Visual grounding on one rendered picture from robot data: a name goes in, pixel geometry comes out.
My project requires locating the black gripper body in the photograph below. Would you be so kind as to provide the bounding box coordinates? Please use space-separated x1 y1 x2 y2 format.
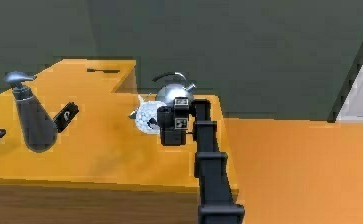
156 105 187 147

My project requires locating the blue and white teapot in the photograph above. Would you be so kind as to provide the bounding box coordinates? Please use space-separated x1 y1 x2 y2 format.
128 94 169 135

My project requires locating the silver kettle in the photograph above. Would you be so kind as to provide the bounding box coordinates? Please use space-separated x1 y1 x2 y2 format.
151 71 197 108

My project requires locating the orange wooden counter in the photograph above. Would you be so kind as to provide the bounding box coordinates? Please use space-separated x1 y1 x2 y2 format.
0 58 241 224

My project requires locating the black remote control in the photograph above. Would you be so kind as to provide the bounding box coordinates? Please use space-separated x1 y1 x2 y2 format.
53 101 80 134

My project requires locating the grey soap dispenser bottle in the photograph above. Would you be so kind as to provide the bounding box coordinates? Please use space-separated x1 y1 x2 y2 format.
3 70 59 154

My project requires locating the white door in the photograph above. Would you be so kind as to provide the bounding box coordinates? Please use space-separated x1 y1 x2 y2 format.
335 42 363 123

